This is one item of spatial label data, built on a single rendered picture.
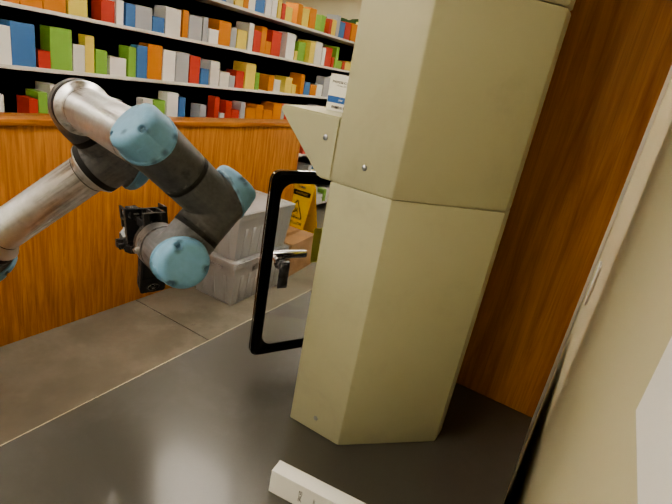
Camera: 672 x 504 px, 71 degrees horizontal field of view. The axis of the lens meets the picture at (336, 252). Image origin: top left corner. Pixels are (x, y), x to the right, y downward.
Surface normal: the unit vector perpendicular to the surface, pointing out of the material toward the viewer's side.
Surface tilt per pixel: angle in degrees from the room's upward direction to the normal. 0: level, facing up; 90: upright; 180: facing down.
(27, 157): 90
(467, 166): 90
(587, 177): 90
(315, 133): 90
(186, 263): 80
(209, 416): 0
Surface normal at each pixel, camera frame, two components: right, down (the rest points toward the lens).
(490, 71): 0.23, 0.38
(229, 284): -0.52, 0.31
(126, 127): -0.42, -0.52
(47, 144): 0.84, 0.32
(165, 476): 0.17, -0.92
